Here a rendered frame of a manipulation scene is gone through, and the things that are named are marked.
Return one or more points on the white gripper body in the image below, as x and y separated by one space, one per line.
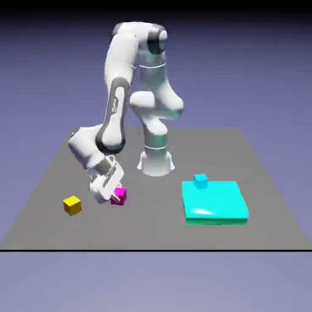
102 188

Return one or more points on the large cyan box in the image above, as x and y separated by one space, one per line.
213 201

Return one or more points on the small blue cube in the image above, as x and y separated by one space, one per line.
200 180

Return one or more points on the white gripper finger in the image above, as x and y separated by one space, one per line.
115 198

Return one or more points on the small magenta cube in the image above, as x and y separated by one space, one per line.
120 194

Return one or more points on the small yellow cube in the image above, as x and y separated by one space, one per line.
72 205

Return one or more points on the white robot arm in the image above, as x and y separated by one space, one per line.
146 102

